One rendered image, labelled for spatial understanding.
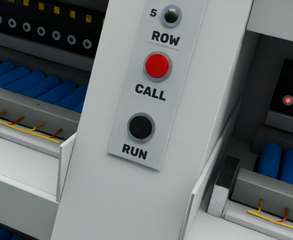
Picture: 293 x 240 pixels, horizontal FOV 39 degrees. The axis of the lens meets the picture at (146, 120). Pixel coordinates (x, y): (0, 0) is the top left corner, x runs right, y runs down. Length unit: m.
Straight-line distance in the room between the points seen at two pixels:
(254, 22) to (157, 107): 0.09
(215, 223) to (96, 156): 0.10
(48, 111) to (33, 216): 0.10
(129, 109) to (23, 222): 0.13
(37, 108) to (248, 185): 0.20
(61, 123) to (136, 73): 0.13
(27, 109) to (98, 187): 0.13
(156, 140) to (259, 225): 0.11
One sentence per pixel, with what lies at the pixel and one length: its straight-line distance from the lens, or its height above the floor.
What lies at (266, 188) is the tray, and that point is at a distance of 0.35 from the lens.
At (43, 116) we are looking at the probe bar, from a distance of 0.40.
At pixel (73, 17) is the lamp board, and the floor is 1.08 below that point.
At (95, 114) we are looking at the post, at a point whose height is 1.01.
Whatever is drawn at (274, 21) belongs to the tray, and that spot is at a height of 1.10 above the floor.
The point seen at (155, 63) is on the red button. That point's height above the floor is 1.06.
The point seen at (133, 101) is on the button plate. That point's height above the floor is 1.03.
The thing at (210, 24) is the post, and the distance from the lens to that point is 0.28.
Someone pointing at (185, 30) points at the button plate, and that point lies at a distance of 0.28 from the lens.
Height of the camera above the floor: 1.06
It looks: 9 degrees down
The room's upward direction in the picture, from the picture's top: 15 degrees clockwise
